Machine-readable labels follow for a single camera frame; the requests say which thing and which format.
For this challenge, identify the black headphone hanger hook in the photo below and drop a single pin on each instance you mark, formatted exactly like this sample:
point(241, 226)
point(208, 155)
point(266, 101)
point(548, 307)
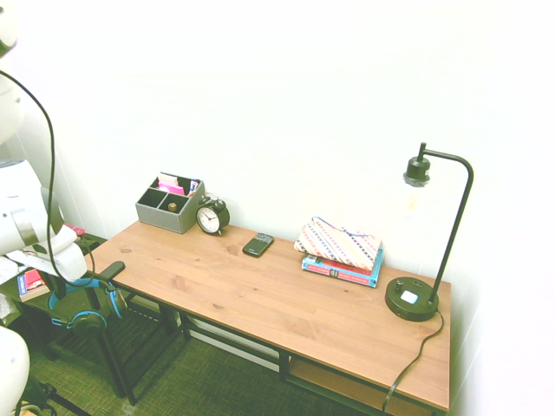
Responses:
point(113, 268)

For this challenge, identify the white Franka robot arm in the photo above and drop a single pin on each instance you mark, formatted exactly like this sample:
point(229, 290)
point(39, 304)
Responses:
point(17, 203)

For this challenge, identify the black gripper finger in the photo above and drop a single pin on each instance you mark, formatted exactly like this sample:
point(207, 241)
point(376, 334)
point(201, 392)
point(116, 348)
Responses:
point(48, 286)
point(57, 286)

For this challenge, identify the black twin-bell alarm clock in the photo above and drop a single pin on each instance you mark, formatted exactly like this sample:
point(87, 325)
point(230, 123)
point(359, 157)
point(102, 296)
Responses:
point(210, 219)

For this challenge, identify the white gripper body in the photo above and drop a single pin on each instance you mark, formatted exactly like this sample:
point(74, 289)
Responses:
point(71, 260)

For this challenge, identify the pink sticky notes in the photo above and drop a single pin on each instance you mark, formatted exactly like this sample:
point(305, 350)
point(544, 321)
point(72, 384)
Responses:
point(171, 188)

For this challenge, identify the blue-capped marker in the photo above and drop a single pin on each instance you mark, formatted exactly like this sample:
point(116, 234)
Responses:
point(195, 182)

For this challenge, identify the black desk lamp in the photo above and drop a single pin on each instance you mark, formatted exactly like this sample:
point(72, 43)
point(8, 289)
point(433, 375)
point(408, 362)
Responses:
point(407, 299)

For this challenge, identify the black and blue headphone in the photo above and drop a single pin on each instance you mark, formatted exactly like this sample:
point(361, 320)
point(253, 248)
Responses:
point(86, 323)

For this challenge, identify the black smartphone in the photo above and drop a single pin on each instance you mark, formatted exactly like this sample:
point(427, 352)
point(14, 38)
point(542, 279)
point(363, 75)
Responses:
point(256, 246)

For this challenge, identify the striped fabric pouch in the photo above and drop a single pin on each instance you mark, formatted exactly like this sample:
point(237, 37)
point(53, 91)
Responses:
point(338, 242)

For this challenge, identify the red and blue paperback book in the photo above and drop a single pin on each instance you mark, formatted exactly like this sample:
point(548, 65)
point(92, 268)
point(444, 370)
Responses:
point(32, 284)

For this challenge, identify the grey desk organizer box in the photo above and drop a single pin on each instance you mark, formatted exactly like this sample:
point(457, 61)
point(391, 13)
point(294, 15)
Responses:
point(162, 216)

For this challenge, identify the wooden desk with black frame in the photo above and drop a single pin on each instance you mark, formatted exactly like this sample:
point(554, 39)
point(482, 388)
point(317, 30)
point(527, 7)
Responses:
point(260, 294)

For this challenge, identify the beige notepad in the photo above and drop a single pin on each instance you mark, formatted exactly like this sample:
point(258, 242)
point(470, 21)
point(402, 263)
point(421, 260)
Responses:
point(168, 177)

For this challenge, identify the black side table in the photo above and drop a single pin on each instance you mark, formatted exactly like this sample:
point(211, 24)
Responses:
point(130, 333)

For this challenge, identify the small brass object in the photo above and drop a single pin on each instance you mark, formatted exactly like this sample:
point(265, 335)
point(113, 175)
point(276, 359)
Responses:
point(173, 207)

